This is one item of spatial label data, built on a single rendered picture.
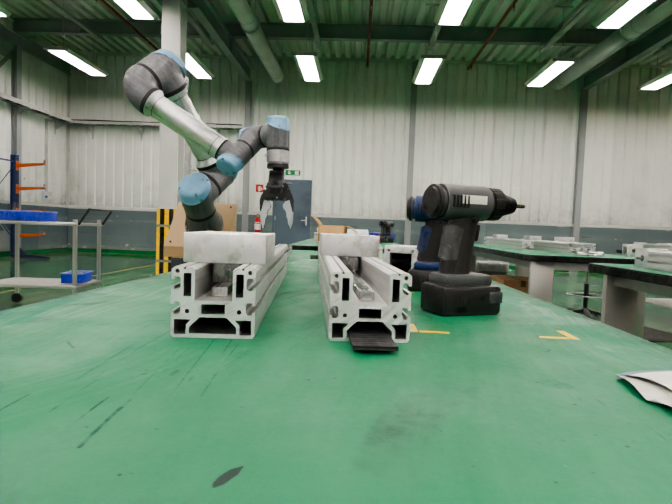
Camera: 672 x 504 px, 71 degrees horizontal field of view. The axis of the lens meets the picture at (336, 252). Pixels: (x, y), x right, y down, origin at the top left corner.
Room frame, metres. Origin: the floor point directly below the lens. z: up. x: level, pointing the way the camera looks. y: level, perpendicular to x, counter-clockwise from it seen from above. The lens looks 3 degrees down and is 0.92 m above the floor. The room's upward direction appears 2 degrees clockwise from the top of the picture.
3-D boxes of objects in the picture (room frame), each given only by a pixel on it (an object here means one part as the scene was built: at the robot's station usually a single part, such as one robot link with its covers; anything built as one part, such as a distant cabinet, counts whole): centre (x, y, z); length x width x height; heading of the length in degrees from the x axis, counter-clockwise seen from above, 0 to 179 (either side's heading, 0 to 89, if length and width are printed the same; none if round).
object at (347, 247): (0.98, -0.02, 0.87); 0.16 x 0.11 x 0.07; 3
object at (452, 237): (0.83, -0.24, 0.89); 0.20 x 0.08 x 0.22; 111
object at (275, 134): (1.57, 0.21, 1.22); 0.09 x 0.08 x 0.11; 55
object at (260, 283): (0.97, 0.17, 0.82); 0.80 x 0.10 x 0.09; 3
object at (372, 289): (0.98, -0.02, 0.82); 0.80 x 0.10 x 0.09; 3
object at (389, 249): (1.31, -0.18, 0.83); 0.11 x 0.10 x 0.10; 69
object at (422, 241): (1.09, -0.26, 0.89); 0.20 x 0.08 x 0.22; 75
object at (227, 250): (0.72, 0.15, 0.87); 0.16 x 0.11 x 0.07; 3
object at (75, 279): (4.74, 2.87, 0.50); 1.03 x 0.55 x 1.01; 93
